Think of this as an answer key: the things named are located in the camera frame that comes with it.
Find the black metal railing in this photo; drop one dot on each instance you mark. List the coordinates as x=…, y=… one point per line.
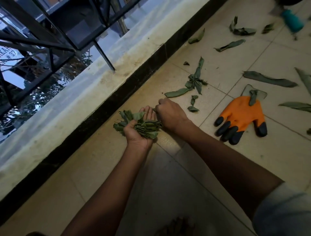
x=104, y=57

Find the person's right forearm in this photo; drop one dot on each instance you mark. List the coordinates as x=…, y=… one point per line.
x=230, y=170

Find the person's right hand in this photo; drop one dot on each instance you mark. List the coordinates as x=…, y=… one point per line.
x=172, y=115

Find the green trees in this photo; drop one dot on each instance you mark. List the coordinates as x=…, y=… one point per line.
x=48, y=90

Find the person's left forearm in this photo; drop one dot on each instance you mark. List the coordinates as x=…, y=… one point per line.
x=107, y=194

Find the grey glove packaging card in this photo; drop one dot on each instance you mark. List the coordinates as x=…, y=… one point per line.
x=245, y=91

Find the person's grey shirt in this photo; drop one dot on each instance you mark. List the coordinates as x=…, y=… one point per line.
x=284, y=211

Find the orange black work glove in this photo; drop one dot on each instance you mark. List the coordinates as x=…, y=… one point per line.
x=240, y=114

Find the person's left hand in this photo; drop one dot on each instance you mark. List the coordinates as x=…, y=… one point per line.
x=137, y=142

